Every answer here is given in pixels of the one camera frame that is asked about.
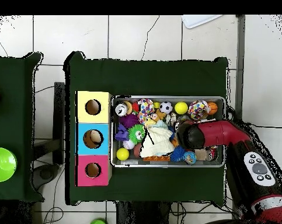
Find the mint waffle cloth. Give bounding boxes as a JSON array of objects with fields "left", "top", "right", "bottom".
[{"left": 152, "top": 120, "right": 170, "bottom": 130}]

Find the cream waffle cloth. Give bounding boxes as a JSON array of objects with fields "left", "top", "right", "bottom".
[{"left": 140, "top": 125, "right": 175, "bottom": 158}]

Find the yellow tennis-style ball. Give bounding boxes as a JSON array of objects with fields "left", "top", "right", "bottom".
[{"left": 174, "top": 101, "right": 189, "bottom": 115}]

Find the small soccer ball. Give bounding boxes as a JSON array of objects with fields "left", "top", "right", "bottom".
[{"left": 159, "top": 101, "right": 173, "bottom": 114}]

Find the small orange basketball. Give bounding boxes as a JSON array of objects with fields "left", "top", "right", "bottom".
[{"left": 207, "top": 101, "right": 218, "bottom": 116}]

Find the polka dot cloth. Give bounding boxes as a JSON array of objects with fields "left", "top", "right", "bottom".
[{"left": 137, "top": 98, "right": 155, "bottom": 123}]

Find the green spiky toy with eyes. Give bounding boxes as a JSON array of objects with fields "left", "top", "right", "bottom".
[{"left": 127, "top": 124, "right": 146, "bottom": 145}]

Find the purple spiky ball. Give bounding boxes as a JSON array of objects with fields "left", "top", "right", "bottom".
[{"left": 119, "top": 113, "right": 140, "bottom": 129}]

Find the black and white can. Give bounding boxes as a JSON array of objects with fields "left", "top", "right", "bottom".
[{"left": 114, "top": 101, "right": 128, "bottom": 117}]

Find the smooth yellow ball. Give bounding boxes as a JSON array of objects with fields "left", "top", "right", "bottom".
[{"left": 116, "top": 148, "right": 130, "bottom": 162}]

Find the white tray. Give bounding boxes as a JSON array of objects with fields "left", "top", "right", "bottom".
[{"left": 181, "top": 15, "right": 223, "bottom": 29}]

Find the dark green side table cloth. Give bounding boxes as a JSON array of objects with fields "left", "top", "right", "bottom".
[{"left": 0, "top": 52, "right": 44, "bottom": 202}]

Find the shallow wire mesh bin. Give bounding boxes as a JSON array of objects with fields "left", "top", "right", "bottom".
[{"left": 110, "top": 94, "right": 226, "bottom": 168}]

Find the black cable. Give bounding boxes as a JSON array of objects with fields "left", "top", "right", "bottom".
[{"left": 248, "top": 122, "right": 282, "bottom": 129}]

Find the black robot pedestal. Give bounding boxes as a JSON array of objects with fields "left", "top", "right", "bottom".
[{"left": 116, "top": 201, "right": 172, "bottom": 224}]

